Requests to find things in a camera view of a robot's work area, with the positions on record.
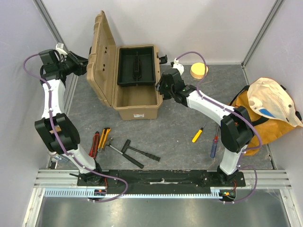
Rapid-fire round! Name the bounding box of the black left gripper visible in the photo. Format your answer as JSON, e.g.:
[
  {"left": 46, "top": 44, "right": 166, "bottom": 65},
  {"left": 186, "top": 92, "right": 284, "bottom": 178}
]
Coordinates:
[{"left": 57, "top": 52, "right": 95, "bottom": 77}]

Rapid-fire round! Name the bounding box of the black tool tray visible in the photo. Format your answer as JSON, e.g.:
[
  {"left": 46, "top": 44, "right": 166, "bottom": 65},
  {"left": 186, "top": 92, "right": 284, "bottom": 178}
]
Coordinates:
[{"left": 117, "top": 45, "right": 156, "bottom": 87}]

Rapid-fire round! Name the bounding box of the tan plastic tool box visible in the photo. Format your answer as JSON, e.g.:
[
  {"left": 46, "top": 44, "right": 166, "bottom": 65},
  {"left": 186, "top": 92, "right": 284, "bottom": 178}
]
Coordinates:
[{"left": 87, "top": 11, "right": 167, "bottom": 121}]

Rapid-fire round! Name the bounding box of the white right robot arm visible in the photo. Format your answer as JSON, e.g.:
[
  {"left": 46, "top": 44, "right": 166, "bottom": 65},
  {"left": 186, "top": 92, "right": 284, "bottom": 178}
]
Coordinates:
[{"left": 156, "top": 68, "right": 254, "bottom": 186}]

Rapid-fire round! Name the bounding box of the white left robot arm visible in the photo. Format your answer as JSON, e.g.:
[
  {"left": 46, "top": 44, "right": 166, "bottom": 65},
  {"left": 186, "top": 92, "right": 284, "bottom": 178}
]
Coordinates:
[{"left": 35, "top": 46, "right": 104, "bottom": 186}]

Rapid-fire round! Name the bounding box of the yellow black utility knife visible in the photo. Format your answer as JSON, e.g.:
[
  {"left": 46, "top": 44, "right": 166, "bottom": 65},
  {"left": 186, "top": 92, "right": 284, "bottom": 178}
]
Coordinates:
[{"left": 98, "top": 127, "right": 111, "bottom": 152}]

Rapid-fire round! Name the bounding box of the black rubber mallet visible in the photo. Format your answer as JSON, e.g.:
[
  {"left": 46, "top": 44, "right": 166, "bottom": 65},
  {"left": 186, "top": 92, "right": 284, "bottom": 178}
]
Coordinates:
[{"left": 121, "top": 139, "right": 160, "bottom": 162}]

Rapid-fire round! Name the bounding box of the small steel claw hammer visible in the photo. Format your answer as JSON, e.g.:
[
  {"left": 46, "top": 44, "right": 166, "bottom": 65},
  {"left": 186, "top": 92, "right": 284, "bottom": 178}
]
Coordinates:
[{"left": 106, "top": 137, "right": 145, "bottom": 169}]

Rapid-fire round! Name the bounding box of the red black utility knife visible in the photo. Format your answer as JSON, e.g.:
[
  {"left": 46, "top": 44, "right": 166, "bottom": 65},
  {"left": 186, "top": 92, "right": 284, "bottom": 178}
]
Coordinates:
[{"left": 89, "top": 131, "right": 100, "bottom": 158}]

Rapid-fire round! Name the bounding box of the silver drink can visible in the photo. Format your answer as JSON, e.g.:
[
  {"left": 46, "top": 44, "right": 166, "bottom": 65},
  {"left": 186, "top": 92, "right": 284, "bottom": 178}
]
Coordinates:
[{"left": 49, "top": 152, "right": 69, "bottom": 163}]

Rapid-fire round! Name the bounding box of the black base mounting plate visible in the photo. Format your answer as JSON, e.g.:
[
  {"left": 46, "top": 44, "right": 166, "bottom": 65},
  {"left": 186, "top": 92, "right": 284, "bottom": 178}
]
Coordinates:
[{"left": 77, "top": 170, "right": 246, "bottom": 196}]

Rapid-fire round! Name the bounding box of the orange cloth bag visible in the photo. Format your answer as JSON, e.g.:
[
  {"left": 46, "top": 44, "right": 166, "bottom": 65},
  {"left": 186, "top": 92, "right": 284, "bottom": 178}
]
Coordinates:
[{"left": 230, "top": 85, "right": 302, "bottom": 144}]

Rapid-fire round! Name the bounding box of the right aluminium corner profile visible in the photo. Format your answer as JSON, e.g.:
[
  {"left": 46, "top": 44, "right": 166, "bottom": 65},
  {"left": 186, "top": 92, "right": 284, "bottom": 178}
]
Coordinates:
[{"left": 241, "top": 0, "right": 285, "bottom": 67}]

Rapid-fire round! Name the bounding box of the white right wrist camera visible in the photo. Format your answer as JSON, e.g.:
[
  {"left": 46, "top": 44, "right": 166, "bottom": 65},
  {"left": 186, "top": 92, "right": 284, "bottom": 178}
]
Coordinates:
[{"left": 171, "top": 58, "right": 184, "bottom": 76}]

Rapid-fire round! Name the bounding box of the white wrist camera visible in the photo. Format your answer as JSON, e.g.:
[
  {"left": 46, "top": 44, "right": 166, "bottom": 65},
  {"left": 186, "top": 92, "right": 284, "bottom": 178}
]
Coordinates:
[
  {"left": 171, "top": 58, "right": 184, "bottom": 76},
  {"left": 55, "top": 43, "right": 68, "bottom": 56}
]

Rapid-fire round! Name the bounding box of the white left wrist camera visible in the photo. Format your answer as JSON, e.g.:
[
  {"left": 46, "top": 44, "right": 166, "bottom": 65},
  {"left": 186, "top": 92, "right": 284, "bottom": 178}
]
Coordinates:
[{"left": 55, "top": 43, "right": 68, "bottom": 56}]

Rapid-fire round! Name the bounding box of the yellow handle screwdriver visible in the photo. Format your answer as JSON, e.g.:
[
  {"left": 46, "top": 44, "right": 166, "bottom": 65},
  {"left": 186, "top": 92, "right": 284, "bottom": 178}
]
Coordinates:
[{"left": 192, "top": 122, "right": 207, "bottom": 143}]

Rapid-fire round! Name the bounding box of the aluminium corner frame profile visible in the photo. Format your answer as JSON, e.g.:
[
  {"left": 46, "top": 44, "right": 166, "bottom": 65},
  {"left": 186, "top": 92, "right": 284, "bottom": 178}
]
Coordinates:
[{"left": 32, "top": 0, "right": 78, "bottom": 69}]

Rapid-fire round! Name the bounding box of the blue red handle screwdriver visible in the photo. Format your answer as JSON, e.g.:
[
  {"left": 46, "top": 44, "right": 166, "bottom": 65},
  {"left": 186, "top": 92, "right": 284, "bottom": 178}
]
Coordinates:
[{"left": 210, "top": 126, "right": 220, "bottom": 158}]

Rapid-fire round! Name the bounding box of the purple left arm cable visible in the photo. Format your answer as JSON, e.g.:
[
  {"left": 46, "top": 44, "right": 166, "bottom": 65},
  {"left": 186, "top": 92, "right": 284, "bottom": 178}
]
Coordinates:
[{"left": 23, "top": 53, "right": 129, "bottom": 203}]

